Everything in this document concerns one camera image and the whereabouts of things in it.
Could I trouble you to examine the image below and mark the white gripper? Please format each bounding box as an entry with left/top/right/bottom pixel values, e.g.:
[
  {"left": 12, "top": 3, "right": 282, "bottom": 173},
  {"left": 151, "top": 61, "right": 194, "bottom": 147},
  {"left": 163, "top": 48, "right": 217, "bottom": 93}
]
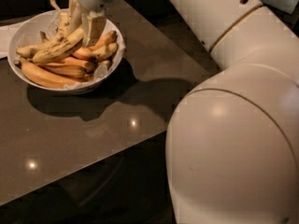
[{"left": 68, "top": 0, "right": 114, "bottom": 47}]

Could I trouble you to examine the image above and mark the spotted yellow banana front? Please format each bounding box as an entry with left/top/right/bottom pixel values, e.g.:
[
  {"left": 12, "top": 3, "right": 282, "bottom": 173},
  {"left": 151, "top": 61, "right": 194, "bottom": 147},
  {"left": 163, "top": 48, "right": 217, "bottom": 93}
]
[{"left": 32, "top": 26, "right": 84, "bottom": 63}]

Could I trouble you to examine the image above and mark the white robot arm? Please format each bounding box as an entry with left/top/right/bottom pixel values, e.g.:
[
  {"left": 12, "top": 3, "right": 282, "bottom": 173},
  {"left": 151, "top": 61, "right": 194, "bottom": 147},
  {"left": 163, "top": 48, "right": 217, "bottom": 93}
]
[{"left": 165, "top": 0, "right": 299, "bottom": 224}]

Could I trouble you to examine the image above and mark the spotted banana with long stem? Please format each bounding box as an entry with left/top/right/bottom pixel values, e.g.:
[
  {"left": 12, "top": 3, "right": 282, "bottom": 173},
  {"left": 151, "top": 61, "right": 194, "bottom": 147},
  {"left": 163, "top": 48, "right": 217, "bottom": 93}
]
[{"left": 16, "top": 0, "right": 71, "bottom": 58}]

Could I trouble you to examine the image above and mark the white paper bowl liner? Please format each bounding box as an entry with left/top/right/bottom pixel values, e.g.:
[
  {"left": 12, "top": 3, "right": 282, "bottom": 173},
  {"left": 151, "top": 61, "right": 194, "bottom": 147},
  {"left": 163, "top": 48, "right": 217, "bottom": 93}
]
[{"left": 17, "top": 12, "right": 127, "bottom": 91}]

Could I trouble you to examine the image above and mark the orange banana upper right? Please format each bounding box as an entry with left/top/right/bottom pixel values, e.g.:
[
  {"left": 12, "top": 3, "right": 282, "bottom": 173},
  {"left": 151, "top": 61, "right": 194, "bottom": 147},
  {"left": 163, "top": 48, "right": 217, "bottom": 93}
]
[{"left": 89, "top": 30, "right": 117, "bottom": 50}]

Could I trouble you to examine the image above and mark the yellow banana right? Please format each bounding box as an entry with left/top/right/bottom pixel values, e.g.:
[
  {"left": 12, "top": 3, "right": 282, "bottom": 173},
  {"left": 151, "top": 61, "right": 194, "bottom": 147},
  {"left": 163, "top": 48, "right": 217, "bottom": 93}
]
[{"left": 72, "top": 42, "right": 119, "bottom": 63}]

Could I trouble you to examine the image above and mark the orange banana middle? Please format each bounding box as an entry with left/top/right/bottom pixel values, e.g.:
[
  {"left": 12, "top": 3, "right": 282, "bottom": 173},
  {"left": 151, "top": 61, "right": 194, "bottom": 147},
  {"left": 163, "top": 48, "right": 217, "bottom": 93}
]
[{"left": 39, "top": 57, "right": 95, "bottom": 78}]

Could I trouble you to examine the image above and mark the white ceramic bowl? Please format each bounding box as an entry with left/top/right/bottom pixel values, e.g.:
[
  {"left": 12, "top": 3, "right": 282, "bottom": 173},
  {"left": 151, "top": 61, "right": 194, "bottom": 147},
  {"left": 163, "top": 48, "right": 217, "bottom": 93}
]
[{"left": 7, "top": 8, "right": 125, "bottom": 95}]

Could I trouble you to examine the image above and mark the large orange banana bottom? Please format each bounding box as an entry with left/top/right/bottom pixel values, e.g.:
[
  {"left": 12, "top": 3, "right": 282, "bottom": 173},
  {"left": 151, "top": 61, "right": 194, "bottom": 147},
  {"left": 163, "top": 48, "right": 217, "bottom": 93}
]
[{"left": 14, "top": 57, "right": 81, "bottom": 89}]

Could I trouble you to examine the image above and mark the white paper on table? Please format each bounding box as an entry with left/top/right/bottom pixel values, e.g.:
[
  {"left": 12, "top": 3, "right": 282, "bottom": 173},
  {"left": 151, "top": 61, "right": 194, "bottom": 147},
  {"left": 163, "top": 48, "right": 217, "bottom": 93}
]
[{"left": 0, "top": 22, "right": 22, "bottom": 59}]

